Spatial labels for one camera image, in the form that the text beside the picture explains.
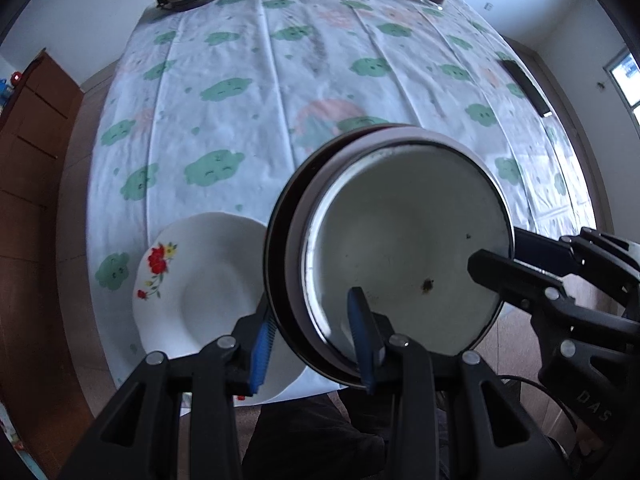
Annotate white enamel dish dark rim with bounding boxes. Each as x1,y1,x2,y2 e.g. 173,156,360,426
263,124,516,391

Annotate brown wooden cabinet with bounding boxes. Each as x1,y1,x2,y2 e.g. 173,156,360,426
0,49,83,461

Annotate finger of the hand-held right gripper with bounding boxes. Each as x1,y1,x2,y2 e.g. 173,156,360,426
515,226,640,286
467,250,576,312

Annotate green cloud print tablecloth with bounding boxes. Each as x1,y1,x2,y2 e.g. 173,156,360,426
89,0,598,411

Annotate red flower white plate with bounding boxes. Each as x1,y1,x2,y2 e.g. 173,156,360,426
132,212,308,403

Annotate person's dark trousers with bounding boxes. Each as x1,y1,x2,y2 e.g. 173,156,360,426
242,390,401,480

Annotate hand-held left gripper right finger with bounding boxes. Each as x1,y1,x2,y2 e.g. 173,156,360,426
347,287,557,480

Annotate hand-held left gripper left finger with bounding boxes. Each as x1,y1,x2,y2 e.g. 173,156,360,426
57,300,276,480

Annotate glass window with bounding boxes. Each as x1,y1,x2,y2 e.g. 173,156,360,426
602,47,640,126

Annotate dark remote control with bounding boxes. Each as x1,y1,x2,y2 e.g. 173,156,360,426
500,59,553,118

